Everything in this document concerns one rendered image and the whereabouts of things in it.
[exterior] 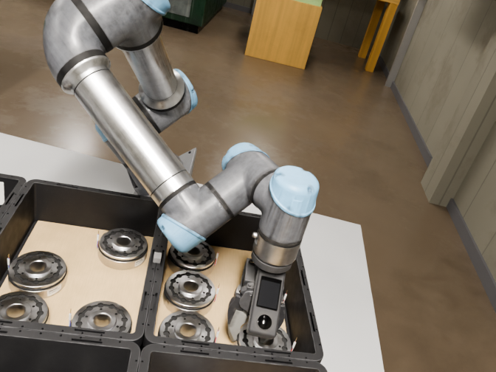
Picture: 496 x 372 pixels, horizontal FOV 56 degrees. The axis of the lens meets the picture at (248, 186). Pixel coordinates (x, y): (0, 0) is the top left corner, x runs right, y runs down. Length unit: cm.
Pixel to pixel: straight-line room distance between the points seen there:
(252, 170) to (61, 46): 37
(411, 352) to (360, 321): 110
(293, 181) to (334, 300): 66
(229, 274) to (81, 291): 31
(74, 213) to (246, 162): 49
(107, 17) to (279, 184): 41
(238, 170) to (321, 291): 62
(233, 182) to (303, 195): 13
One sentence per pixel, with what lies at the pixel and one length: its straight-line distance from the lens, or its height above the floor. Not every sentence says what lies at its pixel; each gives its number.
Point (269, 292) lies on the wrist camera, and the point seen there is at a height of 101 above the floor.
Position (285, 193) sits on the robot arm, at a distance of 70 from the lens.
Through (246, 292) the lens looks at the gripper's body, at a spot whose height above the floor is 98.
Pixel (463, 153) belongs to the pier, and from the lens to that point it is 351.
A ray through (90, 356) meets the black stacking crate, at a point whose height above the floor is 90.
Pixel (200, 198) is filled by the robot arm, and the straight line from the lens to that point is 77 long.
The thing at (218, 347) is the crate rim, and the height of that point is 93.
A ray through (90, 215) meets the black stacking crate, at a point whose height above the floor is 86.
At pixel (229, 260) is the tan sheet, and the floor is 83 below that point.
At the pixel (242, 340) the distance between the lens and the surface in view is 91.
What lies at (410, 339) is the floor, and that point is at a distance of 242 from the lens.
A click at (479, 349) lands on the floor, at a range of 261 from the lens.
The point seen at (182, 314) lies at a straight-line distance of 93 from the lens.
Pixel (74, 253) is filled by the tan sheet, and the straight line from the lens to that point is 107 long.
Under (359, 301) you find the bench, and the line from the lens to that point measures 134.
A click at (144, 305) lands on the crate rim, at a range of 85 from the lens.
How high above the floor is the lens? 154
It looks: 30 degrees down
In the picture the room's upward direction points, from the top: 15 degrees clockwise
